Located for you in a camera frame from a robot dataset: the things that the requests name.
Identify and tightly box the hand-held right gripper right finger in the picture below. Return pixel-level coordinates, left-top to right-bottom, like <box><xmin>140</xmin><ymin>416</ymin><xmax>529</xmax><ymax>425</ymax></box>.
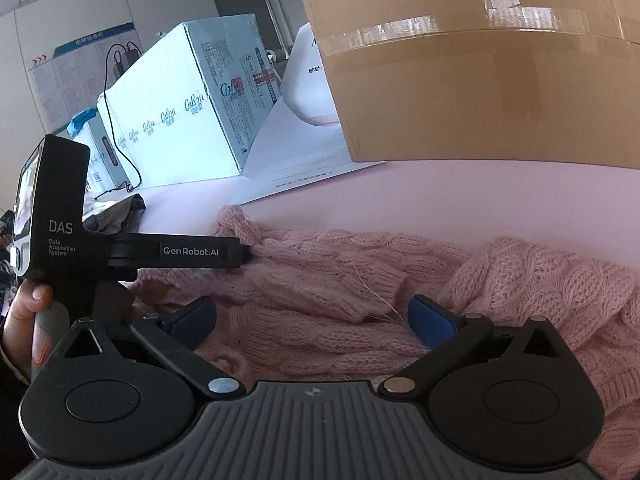
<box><xmin>377</xmin><ymin>295</ymin><xmax>577</xmax><ymax>399</ymax></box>

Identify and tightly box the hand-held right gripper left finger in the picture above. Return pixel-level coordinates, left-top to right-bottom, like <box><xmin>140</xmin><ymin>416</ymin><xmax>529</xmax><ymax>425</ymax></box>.
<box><xmin>44</xmin><ymin>295</ymin><xmax>247</xmax><ymax>402</ymax></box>

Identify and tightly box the pink knitted sweater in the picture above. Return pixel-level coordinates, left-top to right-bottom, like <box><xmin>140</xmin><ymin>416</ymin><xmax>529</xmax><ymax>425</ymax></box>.
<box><xmin>132</xmin><ymin>205</ymin><xmax>640</xmax><ymax>480</ymax></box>

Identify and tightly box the dark brown cloth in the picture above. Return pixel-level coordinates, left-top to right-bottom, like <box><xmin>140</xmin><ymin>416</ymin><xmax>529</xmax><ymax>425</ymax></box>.
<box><xmin>82</xmin><ymin>195</ymin><xmax>147</xmax><ymax>237</ymax></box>

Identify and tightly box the small white blue carton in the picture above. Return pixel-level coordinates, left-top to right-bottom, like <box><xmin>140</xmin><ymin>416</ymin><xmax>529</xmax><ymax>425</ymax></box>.
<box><xmin>67</xmin><ymin>107</ymin><xmax>129</xmax><ymax>194</ymax></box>

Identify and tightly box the white printed paper sheet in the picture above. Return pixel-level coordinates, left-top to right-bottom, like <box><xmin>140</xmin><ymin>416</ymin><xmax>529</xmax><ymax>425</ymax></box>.
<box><xmin>242</xmin><ymin>102</ymin><xmax>387</xmax><ymax>207</ymax></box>

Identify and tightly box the large light blue carton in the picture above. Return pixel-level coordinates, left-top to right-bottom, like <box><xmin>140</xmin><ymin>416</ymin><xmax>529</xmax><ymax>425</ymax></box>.
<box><xmin>96</xmin><ymin>14</ymin><xmax>280</xmax><ymax>192</ymax></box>

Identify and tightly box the white plastic bag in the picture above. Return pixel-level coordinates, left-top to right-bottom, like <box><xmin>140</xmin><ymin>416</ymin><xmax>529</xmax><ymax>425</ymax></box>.
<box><xmin>280</xmin><ymin>22</ymin><xmax>342</xmax><ymax>127</ymax></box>

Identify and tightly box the brown cardboard box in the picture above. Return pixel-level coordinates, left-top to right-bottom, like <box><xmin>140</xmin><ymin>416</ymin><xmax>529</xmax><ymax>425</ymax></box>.
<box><xmin>290</xmin><ymin>0</ymin><xmax>640</xmax><ymax>167</ymax></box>

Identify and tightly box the black cable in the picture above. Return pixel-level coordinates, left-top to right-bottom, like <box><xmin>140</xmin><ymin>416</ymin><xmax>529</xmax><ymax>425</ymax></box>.
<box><xmin>101</xmin><ymin>42</ymin><xmax>144</xmax><ymax>194</ymax></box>

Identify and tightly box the wall poster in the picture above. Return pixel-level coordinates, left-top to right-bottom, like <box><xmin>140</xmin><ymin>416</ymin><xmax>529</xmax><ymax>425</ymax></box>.
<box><xmin>27</xmin><ymin>22</ymin><xmax>137</xmax><ymax>133</ymax></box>

